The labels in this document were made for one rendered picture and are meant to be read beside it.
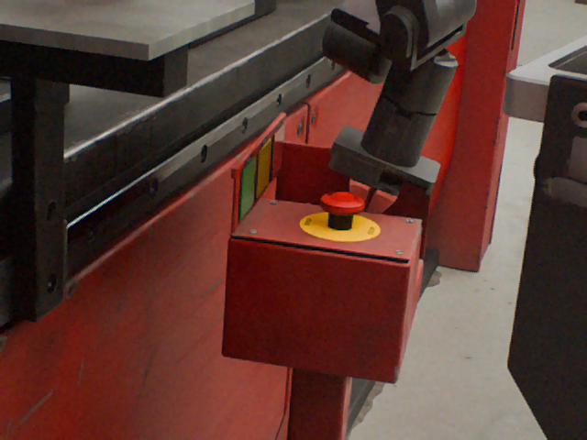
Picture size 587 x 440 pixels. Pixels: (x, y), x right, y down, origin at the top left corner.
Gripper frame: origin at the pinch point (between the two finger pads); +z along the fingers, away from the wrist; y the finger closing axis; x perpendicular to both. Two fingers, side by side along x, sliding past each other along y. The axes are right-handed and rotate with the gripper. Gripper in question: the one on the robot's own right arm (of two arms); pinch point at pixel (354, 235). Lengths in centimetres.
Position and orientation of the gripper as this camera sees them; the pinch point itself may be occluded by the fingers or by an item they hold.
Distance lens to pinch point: 112.3
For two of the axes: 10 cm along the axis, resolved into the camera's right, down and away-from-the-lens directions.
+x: -2.1, 3.3, -9.2
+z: -3.3, 8.6, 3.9
